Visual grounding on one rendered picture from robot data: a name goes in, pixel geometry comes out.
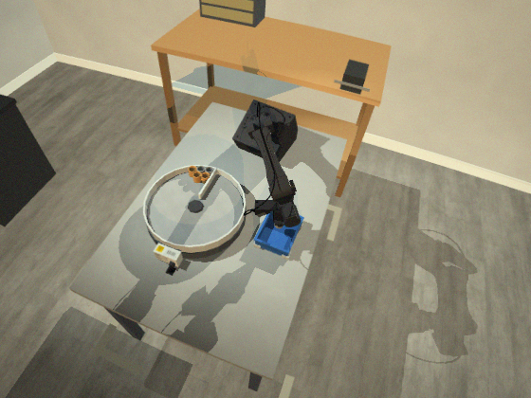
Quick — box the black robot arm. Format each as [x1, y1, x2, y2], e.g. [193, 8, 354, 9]
[242, 113, 301, 227]

